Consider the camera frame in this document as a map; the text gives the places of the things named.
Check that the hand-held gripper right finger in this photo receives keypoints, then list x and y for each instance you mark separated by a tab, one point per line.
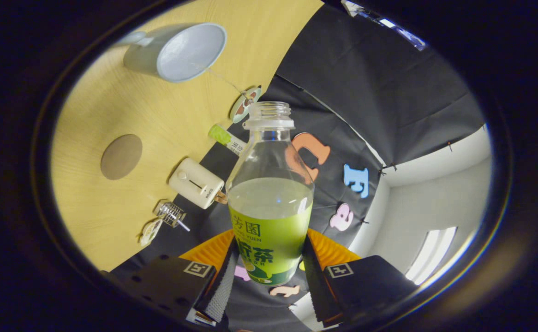
315	290

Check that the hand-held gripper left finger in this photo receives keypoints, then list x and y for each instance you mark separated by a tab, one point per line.
223	286

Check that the green label juice bottle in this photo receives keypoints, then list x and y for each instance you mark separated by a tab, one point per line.
269	230

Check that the brown round coaster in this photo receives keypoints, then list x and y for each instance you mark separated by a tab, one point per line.
121	157

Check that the white cup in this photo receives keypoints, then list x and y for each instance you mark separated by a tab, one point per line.
186	53

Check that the capped green label bottle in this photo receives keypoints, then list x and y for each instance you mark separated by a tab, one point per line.
220	134

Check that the white straw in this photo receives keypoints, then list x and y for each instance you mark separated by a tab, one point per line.
183	226

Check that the toast slice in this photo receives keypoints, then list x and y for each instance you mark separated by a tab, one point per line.
221	198

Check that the white divided snack dish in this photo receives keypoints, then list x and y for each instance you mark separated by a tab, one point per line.
150	232

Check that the white toaster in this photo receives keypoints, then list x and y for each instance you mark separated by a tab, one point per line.
195	182

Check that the ceiling light panel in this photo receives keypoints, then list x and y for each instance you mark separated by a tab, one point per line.
430	256

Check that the pale green plate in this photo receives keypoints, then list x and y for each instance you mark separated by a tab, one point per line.
237	117

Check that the brown food piece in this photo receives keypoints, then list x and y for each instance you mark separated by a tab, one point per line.
240	109
251	97

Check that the black backdrop cloth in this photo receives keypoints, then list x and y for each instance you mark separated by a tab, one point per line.
366	92

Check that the wooden table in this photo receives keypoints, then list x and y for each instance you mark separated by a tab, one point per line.
112	101

